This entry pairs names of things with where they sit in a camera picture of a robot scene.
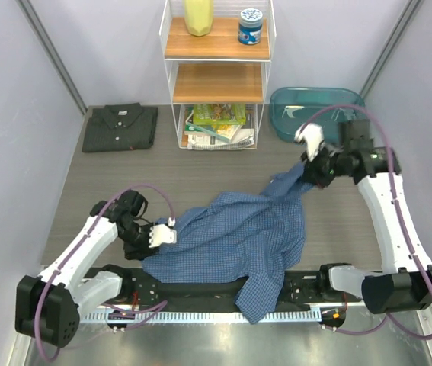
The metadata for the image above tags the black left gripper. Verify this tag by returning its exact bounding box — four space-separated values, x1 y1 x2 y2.
119 221 159 260

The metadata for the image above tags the blue plaid long sleeve shirt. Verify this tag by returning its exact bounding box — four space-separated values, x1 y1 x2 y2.
142 163 312 324

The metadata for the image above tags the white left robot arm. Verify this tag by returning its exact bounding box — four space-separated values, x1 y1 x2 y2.
14 190 149 348

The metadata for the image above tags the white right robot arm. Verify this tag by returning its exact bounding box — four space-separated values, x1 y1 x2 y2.
301 144 432 314

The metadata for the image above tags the stack of books and papers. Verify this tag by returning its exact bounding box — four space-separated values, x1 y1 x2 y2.
181 105 256 150

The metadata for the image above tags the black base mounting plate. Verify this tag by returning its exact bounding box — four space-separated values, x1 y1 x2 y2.
82 266 365 314

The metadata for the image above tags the teal plastic basin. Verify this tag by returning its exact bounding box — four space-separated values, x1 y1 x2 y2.
268 86 366 145

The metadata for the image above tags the folded dark grey shirt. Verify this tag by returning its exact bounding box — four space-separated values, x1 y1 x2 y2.
82 103 158 153

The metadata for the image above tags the green picture book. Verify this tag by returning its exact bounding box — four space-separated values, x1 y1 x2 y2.
193 103 246 125

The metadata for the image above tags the blue jar with lid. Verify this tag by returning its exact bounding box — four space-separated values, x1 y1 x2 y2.
238 8 264 45

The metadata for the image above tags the yellow vase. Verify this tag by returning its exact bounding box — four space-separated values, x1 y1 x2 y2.
183 0 213 37

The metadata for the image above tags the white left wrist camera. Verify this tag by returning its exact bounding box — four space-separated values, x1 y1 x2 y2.
149 217 177 249

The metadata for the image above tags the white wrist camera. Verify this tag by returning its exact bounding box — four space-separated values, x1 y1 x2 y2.
294 123 324 161
149 217 177 249

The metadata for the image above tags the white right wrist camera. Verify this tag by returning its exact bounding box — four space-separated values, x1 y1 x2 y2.
294 123 324 161

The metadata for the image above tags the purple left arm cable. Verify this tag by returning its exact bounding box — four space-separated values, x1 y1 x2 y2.
33 183 177 362

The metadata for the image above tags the white slotted cable duct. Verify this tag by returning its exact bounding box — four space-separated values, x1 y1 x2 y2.
81 307 322 325

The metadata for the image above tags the white wire wooden shelf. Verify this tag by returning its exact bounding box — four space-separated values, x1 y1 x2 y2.
158 1 277 149

